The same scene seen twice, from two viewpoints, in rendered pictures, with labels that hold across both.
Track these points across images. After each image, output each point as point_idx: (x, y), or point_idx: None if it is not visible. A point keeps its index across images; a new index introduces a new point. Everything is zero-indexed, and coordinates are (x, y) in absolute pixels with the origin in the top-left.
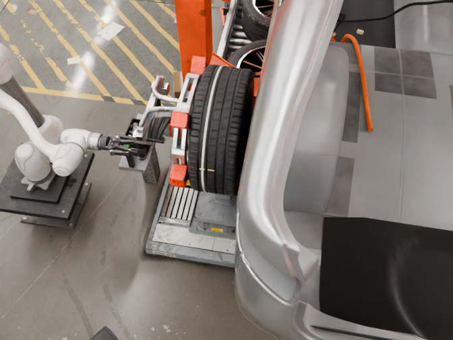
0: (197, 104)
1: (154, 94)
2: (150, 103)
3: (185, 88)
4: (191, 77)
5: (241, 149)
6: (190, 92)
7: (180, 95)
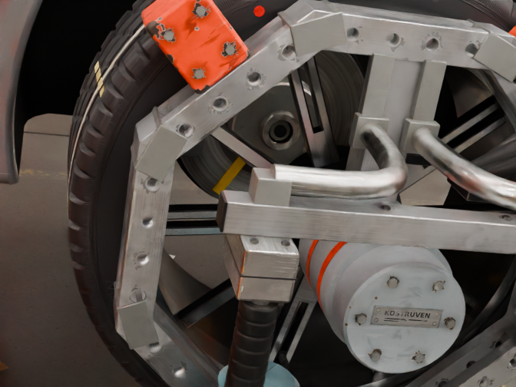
0: None
1: (400, 182)
2: (440, 213)
3: (401, 18)
4: (330, 7)
5: (234, 304)
6: (415, 15)
7: (449, 27)
